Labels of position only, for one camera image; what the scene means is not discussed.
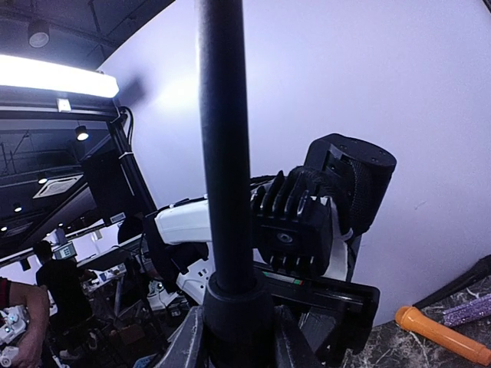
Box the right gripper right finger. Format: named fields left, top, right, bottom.
left=273, top=306, right=322, bottom=368

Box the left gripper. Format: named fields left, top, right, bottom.
left=254, top=262, right=380, bottom=366

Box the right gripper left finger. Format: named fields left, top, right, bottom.
left=155, top=307, right=209, bottom=368

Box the black round-base stand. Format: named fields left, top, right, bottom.
left=196, top=1, right=273, bottom=367

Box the purple glitter microphone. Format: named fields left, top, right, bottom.
left=443, top=294, right=490, bottom=327

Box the black microphone orange base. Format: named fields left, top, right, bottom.
left=414, top=255, right=491, bottom=309

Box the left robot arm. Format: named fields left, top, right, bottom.
left=147, top=133, right=397, bottom=367

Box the standing person black shirt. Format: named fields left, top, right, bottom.
left=33, top=240, right=97, bottom=360

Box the seated person striped shirt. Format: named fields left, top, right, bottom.
left=1, top=278, right=49, bottom=367

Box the bright ceiling light panel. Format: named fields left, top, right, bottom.
left=1, top=54, right=120, bottom=98

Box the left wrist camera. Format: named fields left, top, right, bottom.
left=250, top=166, right=352, bottom=277

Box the black left frame post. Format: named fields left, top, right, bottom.
left=107, top=107, right=157, bottom=217

